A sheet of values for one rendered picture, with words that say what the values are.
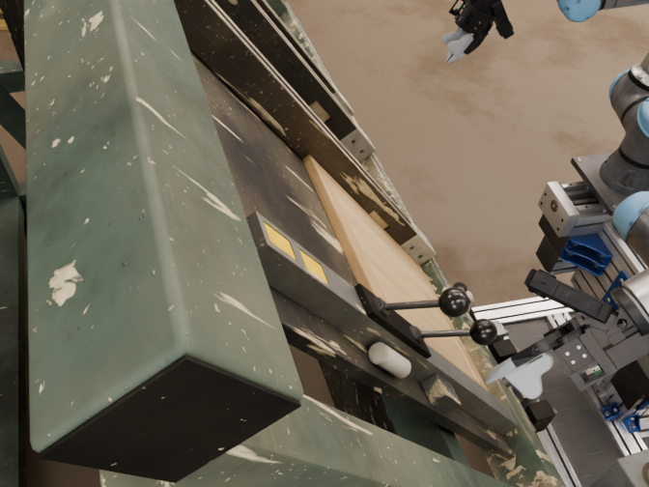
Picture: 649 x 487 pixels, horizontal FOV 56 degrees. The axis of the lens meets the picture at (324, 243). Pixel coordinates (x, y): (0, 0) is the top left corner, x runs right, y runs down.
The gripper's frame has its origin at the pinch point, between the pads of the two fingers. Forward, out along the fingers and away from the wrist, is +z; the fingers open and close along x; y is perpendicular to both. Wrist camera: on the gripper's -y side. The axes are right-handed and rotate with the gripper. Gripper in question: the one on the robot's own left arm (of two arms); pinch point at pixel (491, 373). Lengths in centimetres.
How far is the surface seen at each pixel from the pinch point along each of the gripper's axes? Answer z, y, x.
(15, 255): 152, -134, 95
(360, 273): 10.9, -24.3, 9.0
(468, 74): -52, -168, 286
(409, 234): 6, -39, 59
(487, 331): -2.6, -5.0, 0.0
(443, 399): 10.1, -0.4, 11.7
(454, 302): -2.2, -9.2, -11.4
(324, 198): 11.0, -41.9, 15.5
